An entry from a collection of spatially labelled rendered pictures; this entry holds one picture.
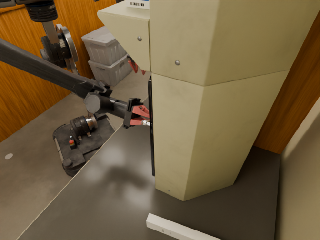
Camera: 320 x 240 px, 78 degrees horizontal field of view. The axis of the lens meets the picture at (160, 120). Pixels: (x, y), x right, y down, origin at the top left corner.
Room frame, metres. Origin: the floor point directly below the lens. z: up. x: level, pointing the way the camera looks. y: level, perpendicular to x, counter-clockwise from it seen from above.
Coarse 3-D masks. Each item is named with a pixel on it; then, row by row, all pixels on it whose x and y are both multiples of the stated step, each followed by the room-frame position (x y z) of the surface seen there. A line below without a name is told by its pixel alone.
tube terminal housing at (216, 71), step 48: (192, 0) 0.32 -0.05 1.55; (240, 0) 0.32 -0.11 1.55; (288, 0) 0.35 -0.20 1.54; (192, 48) 0.32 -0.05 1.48; (240, 48) 0.33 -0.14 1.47; (288, 48) 0.36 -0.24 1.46; (192, 96) 0.32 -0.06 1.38; (240, 96) 0.34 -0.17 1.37; (192, 144) 0.31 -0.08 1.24; (240, 144) 0.36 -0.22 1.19; (192, 192) 0.32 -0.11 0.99
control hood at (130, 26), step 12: (108, 12) 0.40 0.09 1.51; (120, 12) 0.40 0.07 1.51; (132, 12) 0.40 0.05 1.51; (144, 12) 0.40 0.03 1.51; (108, 24) 0.40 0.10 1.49; (120, 24) 0.38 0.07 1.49; (132, 24) 0.37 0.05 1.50; (144, 24) 0.36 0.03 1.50; (120, 36) 0.39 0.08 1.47; (132, 36) 0.37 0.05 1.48; (144, 36) 0.36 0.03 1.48; (132, 48) 0.37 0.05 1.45; (144, 48) 0.36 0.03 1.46; (144, 60) 0.36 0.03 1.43
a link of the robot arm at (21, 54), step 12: (0, 48) 0.50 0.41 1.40; (12, 48) 0.52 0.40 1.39; (0, 60) 0.50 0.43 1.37; (12, 60) 0.50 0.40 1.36; (24, 60) 0.51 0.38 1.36; (36, 60) 0.53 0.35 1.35; (36, 72) 0.52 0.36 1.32; (48, 72) 0.53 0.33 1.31; (60, 72) 0.55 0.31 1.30; (60, 84) 0.53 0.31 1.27; (72, 84) 0.55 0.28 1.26; (84, 84) 0.56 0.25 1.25; (96, 84) 0.58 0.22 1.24; (84, 96) 0.55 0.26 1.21
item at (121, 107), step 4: (120, 100) 0.54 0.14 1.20; (128, 100) 0.51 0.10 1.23; (132, 100) 0.51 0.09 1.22; (136, 100) 0.54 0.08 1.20; (116, 104) 0.52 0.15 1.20; (120, 104) 0.52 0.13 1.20; (124, 104) 0.52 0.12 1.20; (128, 104) 0.50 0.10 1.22; (132, 104) 0.52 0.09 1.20; (116, 108) 0.51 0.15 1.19; (120, 108) 0.51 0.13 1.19; (124, 108) 0.50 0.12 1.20; (128, 108) 0.50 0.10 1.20; (112, 112) 0.51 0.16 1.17; (116, 112) 0.50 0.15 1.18; (120, 112) 0.50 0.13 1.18; (124, 112) 0.49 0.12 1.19; (120, 116) 0.50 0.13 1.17; (124, 116) 0.48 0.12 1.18; (124, 120) 0.47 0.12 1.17
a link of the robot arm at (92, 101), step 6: (102, 84) 0.59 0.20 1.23; (108, 90) 0.58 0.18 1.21; (90, 96) 0.50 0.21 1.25; (96, 96) 0.49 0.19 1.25; (102, 96) 0.52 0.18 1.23; (84, 102) 0.49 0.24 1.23; (90, 102) 0.49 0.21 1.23; (96, 102) 0.48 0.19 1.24; (102, 102) 0.48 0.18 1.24; (108, 102) 0.51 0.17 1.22; (90, 108) 0.47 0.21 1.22; (96, 108) 0.47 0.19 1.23; (102, 108) 0.48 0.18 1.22; (108, 108) 0.50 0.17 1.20
